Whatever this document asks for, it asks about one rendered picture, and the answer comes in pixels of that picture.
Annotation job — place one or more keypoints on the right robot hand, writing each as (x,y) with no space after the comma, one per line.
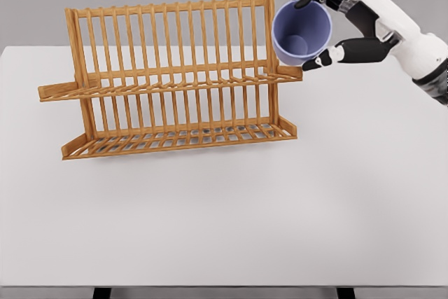
(378,8)

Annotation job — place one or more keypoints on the lavender blue cup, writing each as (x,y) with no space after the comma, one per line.
(301,34)

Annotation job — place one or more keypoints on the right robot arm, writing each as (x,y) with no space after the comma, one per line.
(428,64)

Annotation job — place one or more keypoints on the wooden two-tier dish rack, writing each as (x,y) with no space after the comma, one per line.
(168,82)

